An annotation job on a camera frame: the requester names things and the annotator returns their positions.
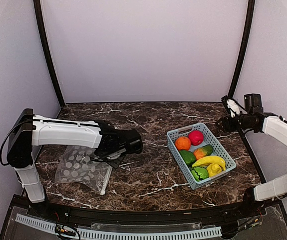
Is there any red toy apple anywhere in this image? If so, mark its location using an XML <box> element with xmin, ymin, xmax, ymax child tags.
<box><xmin>188</xmin><ymin>130</ymin><xmax>205</xmax><ymax>146</ymax></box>

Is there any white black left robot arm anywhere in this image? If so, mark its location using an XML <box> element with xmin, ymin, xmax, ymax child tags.
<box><xmin>0</xmin><ymin>108</ymin><xmax>143</xmax><ymax>218</ymax></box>

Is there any green toy avocado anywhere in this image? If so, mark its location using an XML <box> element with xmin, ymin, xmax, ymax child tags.
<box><xmin>179</xmin><ymin>149</ymin><xmax>197</xmax><ymax>167</ymax></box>

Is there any black right corner post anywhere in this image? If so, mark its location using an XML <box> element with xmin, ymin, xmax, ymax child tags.
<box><xmin>228</xmin><ymin>0</ymin><xmax>256</xmax><ymax>98</ymax></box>

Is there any black front rail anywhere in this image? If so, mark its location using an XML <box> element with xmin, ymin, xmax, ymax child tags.
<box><xmin>9</xmin><ymin>195</ymin><xmax>268</xmax><ymax>233</ymax></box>

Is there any small front circuit board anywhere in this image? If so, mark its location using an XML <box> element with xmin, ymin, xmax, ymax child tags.
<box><xmin>55</xmin><ymin>225</ymin><xmax>76</xmax><ymax>237</ymax></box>

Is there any orange toy orange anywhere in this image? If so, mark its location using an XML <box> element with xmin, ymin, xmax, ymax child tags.
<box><xmin>175</xmin><ymin>136</ymin><xmax>192</xmax><ymax>151</ymax></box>

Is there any black corner post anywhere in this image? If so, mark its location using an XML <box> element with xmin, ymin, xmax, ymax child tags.
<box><xmin>228</xmin><ymin>0</ymin><xmax>256</xmax><ymax>98</ymax></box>
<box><xmin>33</xmin><ymin>0</ymin><xmax>66</xmax><ymax>109</ymax></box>

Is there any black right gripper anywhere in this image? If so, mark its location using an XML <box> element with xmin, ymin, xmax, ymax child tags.
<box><xmin>216</xmin><ymin>112</ymin><xmax>254</xmax><ymax>133</ymax></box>

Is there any black left corner post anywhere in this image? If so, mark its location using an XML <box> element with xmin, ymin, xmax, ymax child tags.
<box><xmin>33</xmin><ymin>0</ymin><xmax>66</xmax><ymax>109</ymax></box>

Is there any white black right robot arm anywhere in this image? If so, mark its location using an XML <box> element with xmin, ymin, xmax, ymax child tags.
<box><xmin>238</xmin><ymin>116</ymin><xmax>287</xmax><ymax>217</ymax></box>

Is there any light blue cable duct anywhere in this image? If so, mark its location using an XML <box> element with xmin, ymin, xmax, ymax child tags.
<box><xmin>15</xmin><ymin>213</ymin><xmax>223</xmax><ymax>240</ymax></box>

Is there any light blue perforated basket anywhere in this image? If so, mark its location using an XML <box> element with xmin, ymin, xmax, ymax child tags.
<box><xmin>167</xmin><ymin>123</ymin><xmax>237</xmax><ymax>190</ymax></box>

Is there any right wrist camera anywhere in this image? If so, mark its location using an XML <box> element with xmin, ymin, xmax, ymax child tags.
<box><xmin>221</xmin><ymin>96</ymin><xmax>241</xmax><ymax>118</ymax></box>

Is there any orange green toy mango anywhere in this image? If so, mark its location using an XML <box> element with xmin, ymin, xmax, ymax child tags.
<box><xmin>193</xmin><ymin>144</ymin><xmax>214</xmax><ymax>160</ymax></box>

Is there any yellow toy banana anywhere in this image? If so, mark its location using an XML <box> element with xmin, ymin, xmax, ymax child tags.
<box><xmin>192</xmin><ymin>155</ymin><xmax>227</xmax><ymax>171</ymax></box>

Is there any green toy cabbage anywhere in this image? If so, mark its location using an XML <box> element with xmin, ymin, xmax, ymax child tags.
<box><xmin>191</xmin><ymin>166</ymin><xmax>209</xmax><ymax>182</ymax></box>

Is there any yellow toy pepper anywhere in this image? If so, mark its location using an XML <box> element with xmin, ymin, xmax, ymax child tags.
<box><xmin>207</xmin><ymin>163</ymin><xmax>223</xmax><ymax>178</ymax></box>

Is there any clear dotted zip top bag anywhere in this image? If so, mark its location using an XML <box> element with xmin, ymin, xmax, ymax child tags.
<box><xmin>55</xmin><ymin>146</ymin><xmax>113</xmax><ymax>196</ymax></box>

